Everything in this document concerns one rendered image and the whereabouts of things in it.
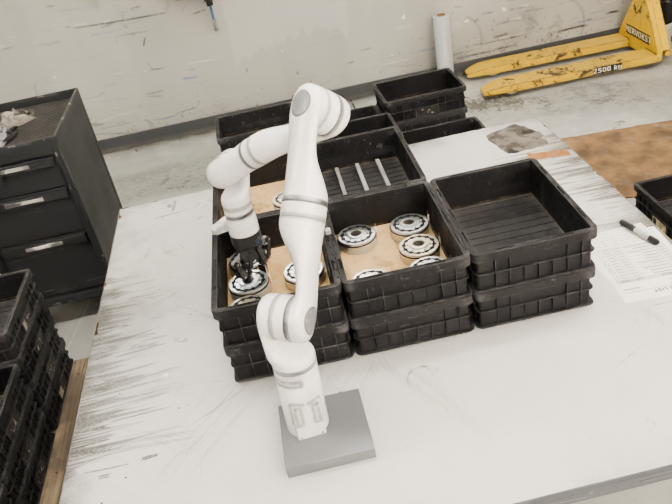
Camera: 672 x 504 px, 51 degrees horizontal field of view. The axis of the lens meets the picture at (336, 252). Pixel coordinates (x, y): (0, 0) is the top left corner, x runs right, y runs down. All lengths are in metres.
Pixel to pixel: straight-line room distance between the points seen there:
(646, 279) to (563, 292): 0.25
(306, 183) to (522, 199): 0.83
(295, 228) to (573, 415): 0.69
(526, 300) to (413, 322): 0.28
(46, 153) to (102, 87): 2.09
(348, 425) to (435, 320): 0.35
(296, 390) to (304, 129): 0.52
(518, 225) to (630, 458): 0.69
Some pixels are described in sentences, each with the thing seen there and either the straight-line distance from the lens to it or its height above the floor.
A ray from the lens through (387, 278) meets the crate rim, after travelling 1.60.
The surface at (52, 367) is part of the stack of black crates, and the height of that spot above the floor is 0.28.
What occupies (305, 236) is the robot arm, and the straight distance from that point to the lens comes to 1.36.
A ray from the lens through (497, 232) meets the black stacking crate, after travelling 1.89.
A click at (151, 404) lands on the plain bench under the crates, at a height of 0.70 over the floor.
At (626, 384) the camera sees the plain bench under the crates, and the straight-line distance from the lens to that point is 1.66.
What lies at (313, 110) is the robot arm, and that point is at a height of 1.34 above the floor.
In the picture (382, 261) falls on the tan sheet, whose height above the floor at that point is 0.83.
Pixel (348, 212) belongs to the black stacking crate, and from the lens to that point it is 1.94.
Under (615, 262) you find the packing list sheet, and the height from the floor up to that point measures 0.70.
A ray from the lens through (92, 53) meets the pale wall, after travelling 5.06.
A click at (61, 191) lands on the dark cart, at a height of 0.66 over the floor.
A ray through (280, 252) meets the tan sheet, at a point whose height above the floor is 0.83.
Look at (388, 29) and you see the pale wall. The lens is 5.10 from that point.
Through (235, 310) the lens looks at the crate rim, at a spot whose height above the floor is 0.92.
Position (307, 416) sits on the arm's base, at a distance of 1.51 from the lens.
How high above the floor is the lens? 1.85
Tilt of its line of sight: 33 degrees down
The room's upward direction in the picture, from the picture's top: 11 degrees counter-clockwise
